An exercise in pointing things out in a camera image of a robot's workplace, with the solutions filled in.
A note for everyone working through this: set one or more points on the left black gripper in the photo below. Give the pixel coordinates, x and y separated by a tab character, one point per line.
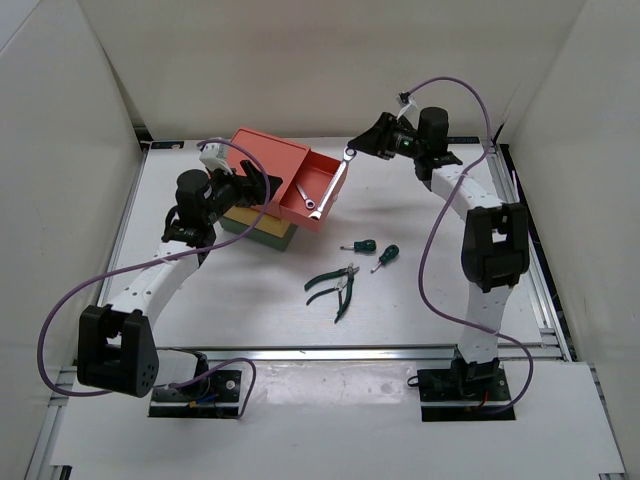
251	190

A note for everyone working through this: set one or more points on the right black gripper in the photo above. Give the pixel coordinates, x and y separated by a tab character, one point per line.
378	140

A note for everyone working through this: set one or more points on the large silver ratchet wrench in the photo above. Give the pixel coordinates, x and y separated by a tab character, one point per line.
348	155

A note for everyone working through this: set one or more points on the yellow drawer box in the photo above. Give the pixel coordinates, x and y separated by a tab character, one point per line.
268	224

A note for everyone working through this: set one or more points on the red drawer box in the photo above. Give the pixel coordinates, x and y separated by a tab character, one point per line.
294	163

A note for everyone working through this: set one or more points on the small silver ratchet wrench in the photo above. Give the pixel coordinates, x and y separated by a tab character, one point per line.
309	203

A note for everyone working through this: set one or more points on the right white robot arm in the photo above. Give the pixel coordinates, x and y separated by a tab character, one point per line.
494	253

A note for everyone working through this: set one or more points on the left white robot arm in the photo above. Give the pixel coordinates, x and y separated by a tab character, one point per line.
116	348

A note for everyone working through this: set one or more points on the green drawer box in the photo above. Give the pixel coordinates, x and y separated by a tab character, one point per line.
279	243

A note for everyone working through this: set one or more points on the green screwdriver orange cap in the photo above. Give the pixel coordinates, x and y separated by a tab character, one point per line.
367	247

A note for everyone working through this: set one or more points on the green stubby screwdriver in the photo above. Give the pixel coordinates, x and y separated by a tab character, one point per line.
388	255

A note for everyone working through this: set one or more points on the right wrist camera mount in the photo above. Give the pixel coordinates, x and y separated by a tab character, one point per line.
407	104

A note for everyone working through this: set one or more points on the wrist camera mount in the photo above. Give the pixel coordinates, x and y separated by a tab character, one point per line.
214	157
407	104

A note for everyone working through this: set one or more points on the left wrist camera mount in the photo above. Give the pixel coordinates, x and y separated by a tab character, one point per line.
214	157

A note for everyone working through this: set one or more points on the green handled pliers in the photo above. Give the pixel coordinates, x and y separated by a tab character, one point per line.
348	273

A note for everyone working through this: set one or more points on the green handled cutters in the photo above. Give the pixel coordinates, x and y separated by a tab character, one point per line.
344	291

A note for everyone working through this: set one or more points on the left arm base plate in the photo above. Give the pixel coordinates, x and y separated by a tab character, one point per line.
218	396

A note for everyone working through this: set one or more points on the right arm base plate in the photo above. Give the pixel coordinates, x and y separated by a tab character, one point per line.
463	392

